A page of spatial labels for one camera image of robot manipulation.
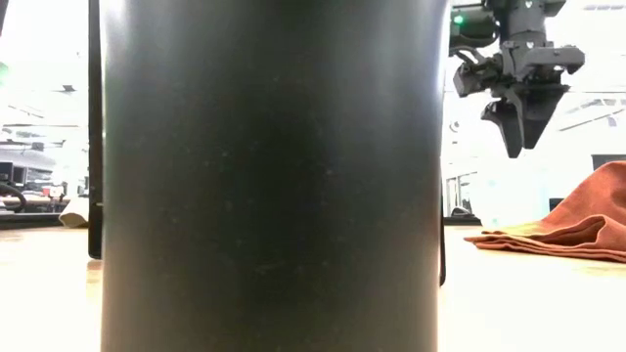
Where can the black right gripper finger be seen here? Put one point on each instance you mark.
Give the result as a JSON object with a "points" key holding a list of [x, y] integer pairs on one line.
{"points": [[543, 112], [508, 127]]}

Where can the black cup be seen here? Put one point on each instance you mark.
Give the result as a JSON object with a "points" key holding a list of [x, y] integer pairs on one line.
{"points": [[274, 195]]}

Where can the black office chair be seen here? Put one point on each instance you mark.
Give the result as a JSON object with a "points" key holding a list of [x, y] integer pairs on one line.
{"points": [[556, 204]]}

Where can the orange cloth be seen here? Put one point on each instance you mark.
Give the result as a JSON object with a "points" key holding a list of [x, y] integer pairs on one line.
{"points": [[587, 220]]}

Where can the beige cloth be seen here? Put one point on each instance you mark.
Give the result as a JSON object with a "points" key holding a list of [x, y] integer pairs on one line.
{"points": [[76, 215]]}

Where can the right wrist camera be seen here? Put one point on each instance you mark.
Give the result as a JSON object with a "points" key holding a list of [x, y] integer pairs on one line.
{"points": [[472, 29]]}

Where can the dark wall monitor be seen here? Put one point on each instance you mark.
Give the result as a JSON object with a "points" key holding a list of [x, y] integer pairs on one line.
{"points": [[609, 161]]}

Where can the black aluminium rig frame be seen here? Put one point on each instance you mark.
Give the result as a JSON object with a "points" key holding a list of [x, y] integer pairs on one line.
{"points": [[29, 221]]}

